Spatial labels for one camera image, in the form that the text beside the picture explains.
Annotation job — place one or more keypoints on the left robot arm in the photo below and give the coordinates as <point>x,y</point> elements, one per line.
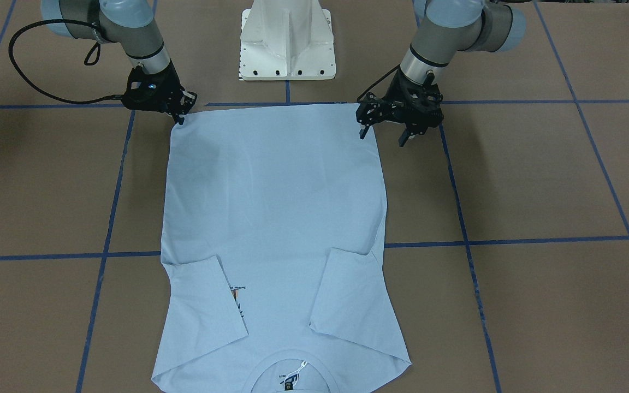
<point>448,27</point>

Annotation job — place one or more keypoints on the light blue t-shirt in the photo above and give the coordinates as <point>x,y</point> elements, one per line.
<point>273,241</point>

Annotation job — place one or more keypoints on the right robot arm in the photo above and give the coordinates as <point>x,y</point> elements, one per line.
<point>130,23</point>

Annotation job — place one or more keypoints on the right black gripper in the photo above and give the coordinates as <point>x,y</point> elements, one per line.
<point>170,87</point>

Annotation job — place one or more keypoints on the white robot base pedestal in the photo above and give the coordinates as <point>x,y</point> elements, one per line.
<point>286,40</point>

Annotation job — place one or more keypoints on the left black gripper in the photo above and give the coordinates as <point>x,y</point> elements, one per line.
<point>395,93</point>

